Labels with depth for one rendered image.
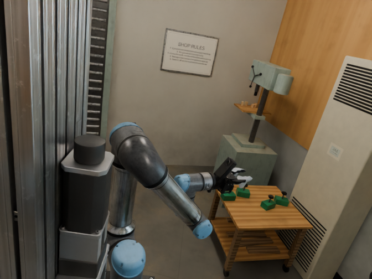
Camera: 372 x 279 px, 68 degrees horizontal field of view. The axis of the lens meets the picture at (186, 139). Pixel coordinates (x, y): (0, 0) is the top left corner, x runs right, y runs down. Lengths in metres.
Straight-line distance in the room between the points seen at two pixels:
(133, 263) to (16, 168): 0.65
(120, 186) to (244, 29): 2.88
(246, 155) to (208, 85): 1.07
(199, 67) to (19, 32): 3.08
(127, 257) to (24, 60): 0.78
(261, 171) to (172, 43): 1.73
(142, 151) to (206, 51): 2.68
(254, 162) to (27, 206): 2.68
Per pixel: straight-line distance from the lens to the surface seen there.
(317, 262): 2.68
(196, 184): 1.13
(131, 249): 1.07
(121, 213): 1.07
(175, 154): 3.76
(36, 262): 0.60
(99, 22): 3.19
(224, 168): 1.19
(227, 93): 3.65
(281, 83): 2.70
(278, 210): 2.52
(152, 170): 0.83
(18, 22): 0.42
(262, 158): 3.06
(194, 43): 3.36
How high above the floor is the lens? 1.81
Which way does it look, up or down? 23 degrees down
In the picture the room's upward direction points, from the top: 11 degrees clockwise
